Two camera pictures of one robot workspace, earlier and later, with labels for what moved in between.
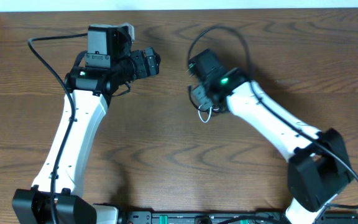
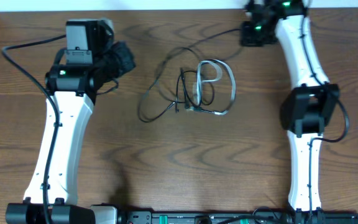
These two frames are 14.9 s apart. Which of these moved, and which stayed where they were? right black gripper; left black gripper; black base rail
Moved: right black gripper; left black gripper
Stayed: black base rail
